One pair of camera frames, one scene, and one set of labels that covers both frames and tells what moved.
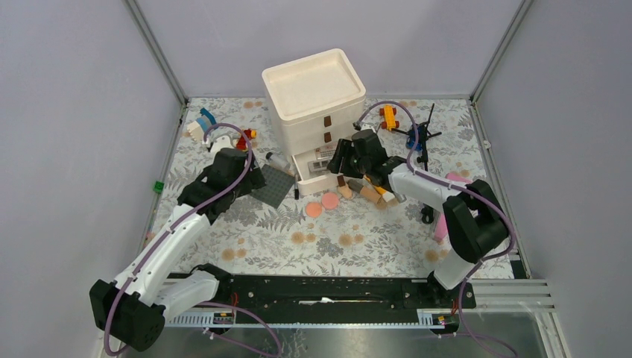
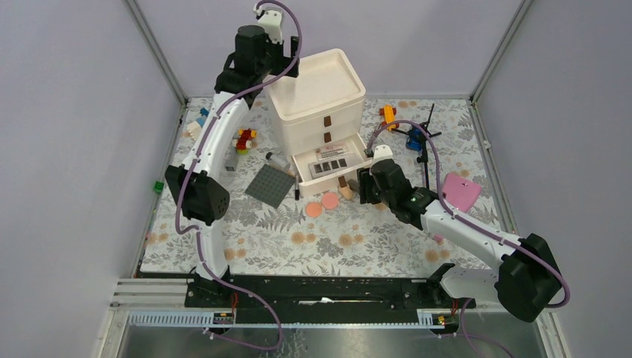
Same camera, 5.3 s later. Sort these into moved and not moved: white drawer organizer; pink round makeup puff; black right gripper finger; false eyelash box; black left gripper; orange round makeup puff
Moved: black left gripper; black right gripper finger
Not moved: white drawer organizer; pink round makeup puff; false eyelash box; orange round makeup puff
